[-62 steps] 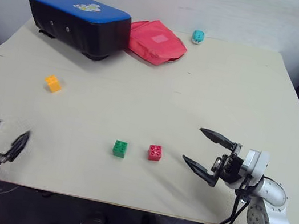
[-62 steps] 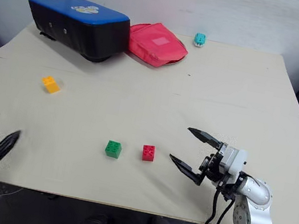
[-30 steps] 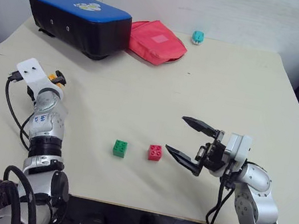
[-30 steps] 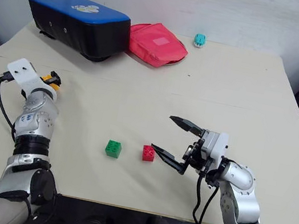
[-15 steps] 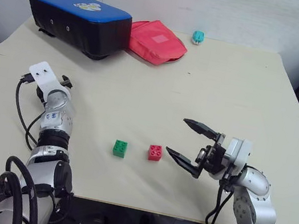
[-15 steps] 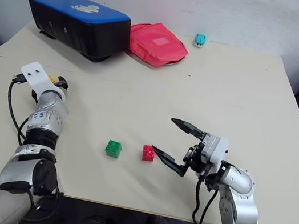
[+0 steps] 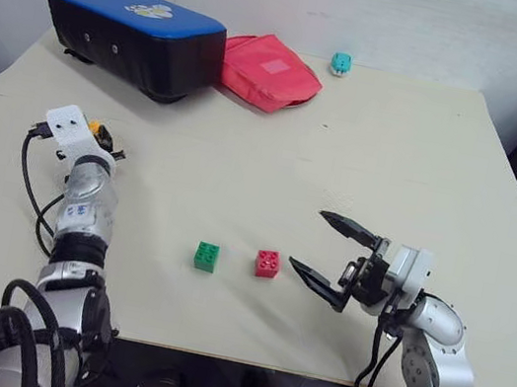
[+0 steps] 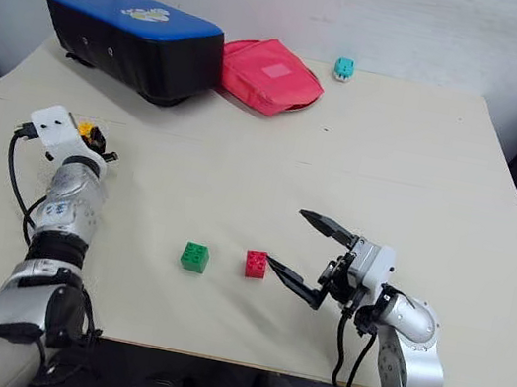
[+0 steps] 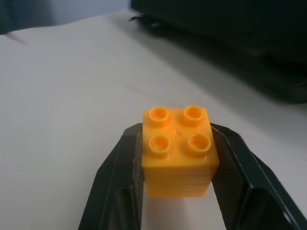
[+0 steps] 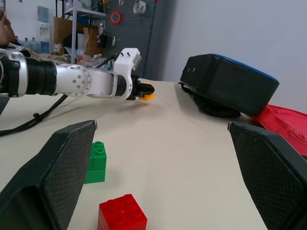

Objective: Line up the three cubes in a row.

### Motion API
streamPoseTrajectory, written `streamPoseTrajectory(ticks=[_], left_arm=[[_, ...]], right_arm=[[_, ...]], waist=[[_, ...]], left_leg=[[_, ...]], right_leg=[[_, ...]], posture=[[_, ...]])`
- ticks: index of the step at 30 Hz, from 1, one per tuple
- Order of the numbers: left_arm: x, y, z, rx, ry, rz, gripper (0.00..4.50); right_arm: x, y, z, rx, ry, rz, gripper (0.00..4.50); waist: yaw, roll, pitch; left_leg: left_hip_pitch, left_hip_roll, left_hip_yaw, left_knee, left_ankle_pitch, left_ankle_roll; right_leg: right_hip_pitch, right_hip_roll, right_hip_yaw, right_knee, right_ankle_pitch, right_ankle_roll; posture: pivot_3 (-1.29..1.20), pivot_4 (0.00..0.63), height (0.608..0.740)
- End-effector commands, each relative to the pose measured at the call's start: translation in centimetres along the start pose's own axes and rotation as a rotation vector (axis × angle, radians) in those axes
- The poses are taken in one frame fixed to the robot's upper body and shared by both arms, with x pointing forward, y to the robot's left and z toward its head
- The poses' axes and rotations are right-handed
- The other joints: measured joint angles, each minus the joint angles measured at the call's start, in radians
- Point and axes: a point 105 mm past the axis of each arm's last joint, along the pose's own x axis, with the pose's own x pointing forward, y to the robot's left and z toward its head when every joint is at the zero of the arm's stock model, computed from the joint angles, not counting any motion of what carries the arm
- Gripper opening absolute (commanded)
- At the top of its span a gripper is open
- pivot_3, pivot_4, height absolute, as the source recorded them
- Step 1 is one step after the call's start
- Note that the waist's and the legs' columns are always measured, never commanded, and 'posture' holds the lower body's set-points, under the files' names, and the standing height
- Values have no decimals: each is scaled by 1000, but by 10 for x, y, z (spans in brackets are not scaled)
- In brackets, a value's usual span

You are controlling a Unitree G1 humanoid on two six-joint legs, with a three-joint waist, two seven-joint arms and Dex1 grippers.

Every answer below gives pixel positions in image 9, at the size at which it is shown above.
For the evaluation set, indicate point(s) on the black cloth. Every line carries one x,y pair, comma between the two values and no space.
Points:
230,40

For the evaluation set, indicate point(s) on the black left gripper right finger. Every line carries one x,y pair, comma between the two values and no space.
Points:
249,187

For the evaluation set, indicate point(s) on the orange studded building block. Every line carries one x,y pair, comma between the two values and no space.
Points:
178,153

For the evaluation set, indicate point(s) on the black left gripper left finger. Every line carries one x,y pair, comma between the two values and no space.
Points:
112,182

